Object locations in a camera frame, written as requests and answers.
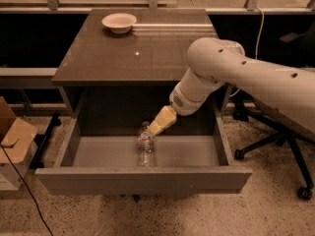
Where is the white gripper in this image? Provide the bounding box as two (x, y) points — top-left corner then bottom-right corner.
(149, 84), (197, 136)

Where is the clear plastic water bottle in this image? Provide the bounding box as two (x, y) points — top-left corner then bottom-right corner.
(137, 121), (156, 167)

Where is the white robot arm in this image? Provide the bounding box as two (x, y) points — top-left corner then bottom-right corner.
(149, 37), (315, 140)

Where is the grey open top drawer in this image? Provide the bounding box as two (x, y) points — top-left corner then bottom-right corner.
(35, 98), (252, 195)

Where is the grey cabinet with glossy top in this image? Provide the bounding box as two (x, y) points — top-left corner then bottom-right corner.
(52, 9), (217, 137)

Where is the white shallow bowl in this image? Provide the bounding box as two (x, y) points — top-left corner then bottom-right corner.
(101, 13), (137, 34)

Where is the office chair with beige seat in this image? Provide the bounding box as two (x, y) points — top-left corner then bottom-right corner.
(232, 98), (314, 201)

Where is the cardboard box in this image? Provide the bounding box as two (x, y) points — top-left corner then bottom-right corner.
(0, 97), (37, 191)

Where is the white hanging cable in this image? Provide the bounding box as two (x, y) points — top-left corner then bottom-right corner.
(228, 7), (266, 99)

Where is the black floor cable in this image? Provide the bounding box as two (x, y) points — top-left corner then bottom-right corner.
(0, 145), (55, 236)

